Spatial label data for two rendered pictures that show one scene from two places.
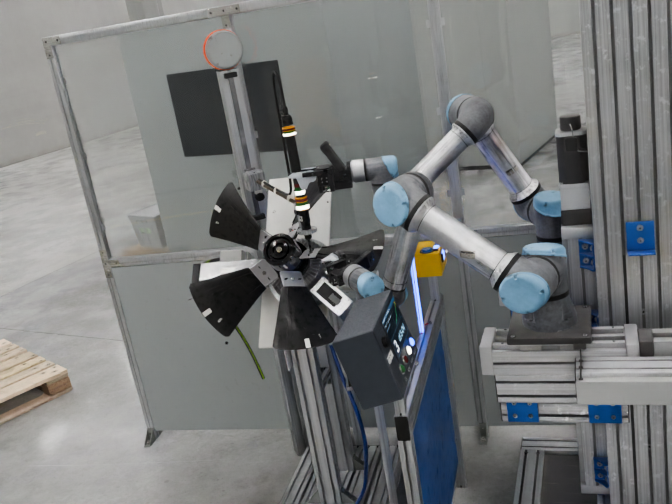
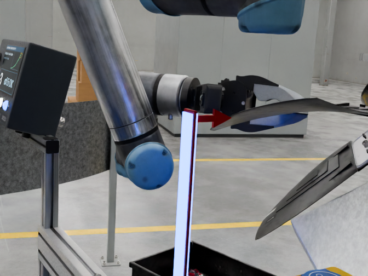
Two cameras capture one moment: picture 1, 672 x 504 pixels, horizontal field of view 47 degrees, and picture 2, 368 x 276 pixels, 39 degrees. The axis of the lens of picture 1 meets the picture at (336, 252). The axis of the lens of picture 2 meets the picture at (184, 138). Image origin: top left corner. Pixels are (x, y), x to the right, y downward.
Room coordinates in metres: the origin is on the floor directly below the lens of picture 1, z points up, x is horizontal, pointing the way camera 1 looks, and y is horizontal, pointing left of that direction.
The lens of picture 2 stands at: (2.87, -0.72, 1.27)
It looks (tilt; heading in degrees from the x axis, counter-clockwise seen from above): 11 degrees down; 132
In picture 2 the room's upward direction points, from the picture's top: 3 degrees clockwise
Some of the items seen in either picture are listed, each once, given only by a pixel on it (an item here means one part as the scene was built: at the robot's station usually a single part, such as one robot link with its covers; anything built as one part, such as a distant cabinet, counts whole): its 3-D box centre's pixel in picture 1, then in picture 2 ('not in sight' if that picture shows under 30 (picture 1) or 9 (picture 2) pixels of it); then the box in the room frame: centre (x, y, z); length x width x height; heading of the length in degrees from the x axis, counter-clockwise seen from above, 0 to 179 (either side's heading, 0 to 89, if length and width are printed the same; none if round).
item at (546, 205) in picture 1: (551, 213); not in sight; (2.47, -0.73, 1.20); 0.13 x 0.12 x 0.14; 7
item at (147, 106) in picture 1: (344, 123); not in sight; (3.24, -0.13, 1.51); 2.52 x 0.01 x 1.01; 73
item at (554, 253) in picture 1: (544, 267); not in sight; (1.99, -0.56, 1.20); 0.13 x 0.12 x 0.14; 145
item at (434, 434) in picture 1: (436, 450); not in sight; (2.35, -0.23, 0.45); 0.82 x 0.02 x 0.66; 163
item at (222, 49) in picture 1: (223, 49); not in sight; (3.24, 0.31, 1.88); 0.16 x 0.07 x 0.16; 108
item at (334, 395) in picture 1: (326, 365); not in sight; (2.91, 0.12, 0.58); 0.09 x 0.05 x 1.15; 73
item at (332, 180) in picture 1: (334, 176); not in sight; (2.54, -0.04, 1.44); 0.12 x 0.08 x 0.09; 83
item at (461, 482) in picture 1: (450, 403); not in sight; (2.77, -0.35, 0.39); 0.04 x 0.04 x 0.78; 73
